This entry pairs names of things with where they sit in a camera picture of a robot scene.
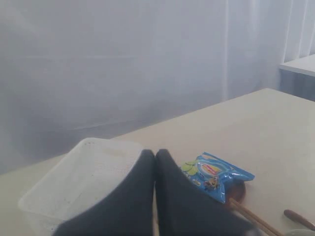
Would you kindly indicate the brown wooden chopstick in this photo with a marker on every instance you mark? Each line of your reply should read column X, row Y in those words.
column 251, row 219
column 276, row 232

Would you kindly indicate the blue snack chip bag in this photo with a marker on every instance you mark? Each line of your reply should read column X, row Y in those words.
column 213, row 175

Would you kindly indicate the white side table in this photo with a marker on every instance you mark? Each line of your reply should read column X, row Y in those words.
column 305, row 65

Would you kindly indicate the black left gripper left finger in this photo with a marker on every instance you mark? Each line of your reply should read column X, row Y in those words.
column 126, row 211

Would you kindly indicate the white woven plastic basket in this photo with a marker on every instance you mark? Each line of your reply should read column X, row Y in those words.
column 82, row 178

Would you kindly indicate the brown wooden plate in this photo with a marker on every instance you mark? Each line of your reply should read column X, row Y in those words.
column 236, row 190

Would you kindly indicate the brown wooden chopstick front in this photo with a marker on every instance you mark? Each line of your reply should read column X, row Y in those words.
column 276, row 232

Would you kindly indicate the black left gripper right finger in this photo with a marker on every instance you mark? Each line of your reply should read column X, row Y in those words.
column 184, row 210

